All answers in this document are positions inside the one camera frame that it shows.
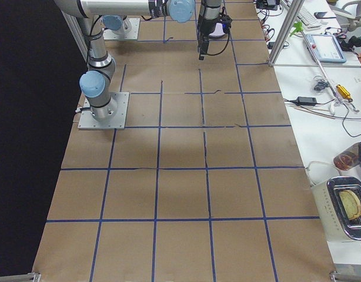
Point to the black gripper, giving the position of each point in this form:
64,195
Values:
204,29

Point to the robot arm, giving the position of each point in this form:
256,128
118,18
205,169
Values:
96,79
87,12

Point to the green clamp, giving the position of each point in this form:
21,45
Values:
297,27

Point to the black power adapter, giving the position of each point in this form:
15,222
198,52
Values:
306,101

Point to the teach pendant tablet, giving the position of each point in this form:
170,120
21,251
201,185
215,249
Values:
325,48

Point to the brown paper table cover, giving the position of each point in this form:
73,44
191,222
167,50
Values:
205,183

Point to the yellow tool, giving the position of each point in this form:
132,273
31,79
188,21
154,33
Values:
344,93

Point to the silver toaster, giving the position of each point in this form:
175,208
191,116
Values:
338,201

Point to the toast slice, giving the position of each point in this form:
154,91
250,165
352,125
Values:
351,204

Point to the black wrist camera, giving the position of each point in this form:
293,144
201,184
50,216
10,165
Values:
226,23

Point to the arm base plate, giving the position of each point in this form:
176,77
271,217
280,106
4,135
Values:
112,116
120,28

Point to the aluminium frame post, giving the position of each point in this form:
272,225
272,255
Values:
290,18

